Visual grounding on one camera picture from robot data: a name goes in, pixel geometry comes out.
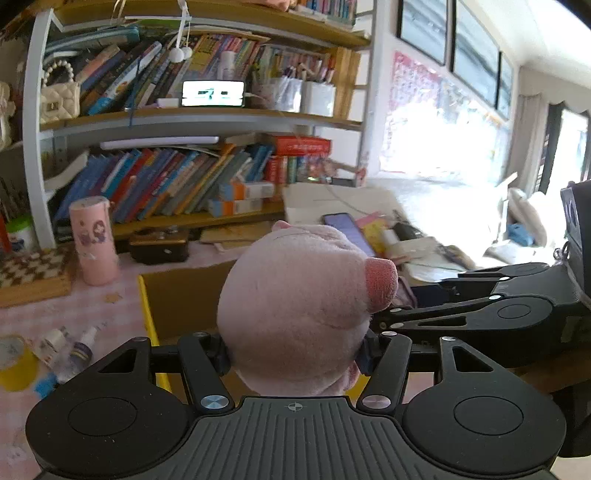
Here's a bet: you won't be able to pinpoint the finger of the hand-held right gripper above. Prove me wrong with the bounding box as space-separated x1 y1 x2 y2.
368 295 504 344
411 268 509 309

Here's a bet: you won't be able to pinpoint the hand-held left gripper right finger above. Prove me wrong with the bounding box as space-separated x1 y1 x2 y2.
356 330 503 412

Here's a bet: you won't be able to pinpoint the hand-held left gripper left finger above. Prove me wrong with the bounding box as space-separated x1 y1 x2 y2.
95 332 235 415

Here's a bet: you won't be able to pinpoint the yellow cardboard box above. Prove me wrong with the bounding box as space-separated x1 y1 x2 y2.
137 259 591 402

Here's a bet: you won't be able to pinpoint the pink pig plush toy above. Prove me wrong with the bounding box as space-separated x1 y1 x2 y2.
217 220 419 398

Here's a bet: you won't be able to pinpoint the white blue spray bottle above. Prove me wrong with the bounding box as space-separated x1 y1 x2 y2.
55 325 100 386

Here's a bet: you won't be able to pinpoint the blue plastic bag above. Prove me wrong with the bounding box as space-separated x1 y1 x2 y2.
33 373 60 400

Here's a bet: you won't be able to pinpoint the black charger adapter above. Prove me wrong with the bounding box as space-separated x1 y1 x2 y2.
392 222 423 241

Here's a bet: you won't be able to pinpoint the white pillow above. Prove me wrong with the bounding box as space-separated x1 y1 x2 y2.
505 187 550 232

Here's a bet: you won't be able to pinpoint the small white bottle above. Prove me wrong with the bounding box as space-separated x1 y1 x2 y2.
381 228 403 254

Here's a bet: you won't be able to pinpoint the pink yellow sticky notes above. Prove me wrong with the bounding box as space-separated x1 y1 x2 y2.
355 212 393 257

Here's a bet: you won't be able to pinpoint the black brown case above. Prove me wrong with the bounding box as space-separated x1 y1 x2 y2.
128 226 191 265

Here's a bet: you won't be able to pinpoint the smartphone with dark case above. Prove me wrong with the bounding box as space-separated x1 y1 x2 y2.
322 212 378 258

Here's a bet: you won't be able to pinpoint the orange white carton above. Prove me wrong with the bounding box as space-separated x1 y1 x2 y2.
208 198 264 217
219 181 275 201

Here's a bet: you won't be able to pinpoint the beige curtain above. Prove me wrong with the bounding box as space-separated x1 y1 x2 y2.
512 90 561 195

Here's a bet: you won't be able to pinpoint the stack of white papers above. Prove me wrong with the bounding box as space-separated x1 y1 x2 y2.
281 182 407 227

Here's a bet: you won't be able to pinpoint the small white red box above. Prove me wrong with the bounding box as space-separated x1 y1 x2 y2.
33 327 71 370

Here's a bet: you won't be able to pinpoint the pink cartoon tumbler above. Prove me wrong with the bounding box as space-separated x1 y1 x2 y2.
69 196 117 287

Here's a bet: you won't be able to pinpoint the black framed picture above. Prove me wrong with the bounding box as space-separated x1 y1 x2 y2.
496 51 515 121
450 0 502 107
397 0 448 65

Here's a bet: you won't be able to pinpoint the yellow tape roll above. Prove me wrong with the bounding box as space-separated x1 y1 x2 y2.
0 335 41 393

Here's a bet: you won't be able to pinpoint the checkered wooden chess box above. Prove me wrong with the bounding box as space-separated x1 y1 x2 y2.
0 247 78 309

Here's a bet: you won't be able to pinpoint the thick red dictionary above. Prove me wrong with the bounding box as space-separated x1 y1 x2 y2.
272 135 332 158

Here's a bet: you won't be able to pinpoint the white jar green lid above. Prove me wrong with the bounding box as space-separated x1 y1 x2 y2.
6 216 38 254

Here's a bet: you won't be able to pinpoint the smartphone with lit screen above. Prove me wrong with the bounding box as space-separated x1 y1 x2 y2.
181 80 246 109

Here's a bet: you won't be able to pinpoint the white wooden bookshelf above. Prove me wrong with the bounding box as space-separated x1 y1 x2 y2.
21 0 375 250

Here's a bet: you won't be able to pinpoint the leaning row of books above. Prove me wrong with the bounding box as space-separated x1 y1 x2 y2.
44 28 354 116

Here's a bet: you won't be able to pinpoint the white quilted pearl handbag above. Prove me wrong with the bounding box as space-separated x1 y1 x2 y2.
39 60 81 124

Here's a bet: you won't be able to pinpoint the white hanging ball ornament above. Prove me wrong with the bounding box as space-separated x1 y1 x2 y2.
167 0 195 63

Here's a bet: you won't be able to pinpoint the small row of books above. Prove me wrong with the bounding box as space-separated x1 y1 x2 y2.
295 0 358 28

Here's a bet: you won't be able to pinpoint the pink wall poster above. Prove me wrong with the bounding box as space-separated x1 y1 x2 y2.
390 51 441 116

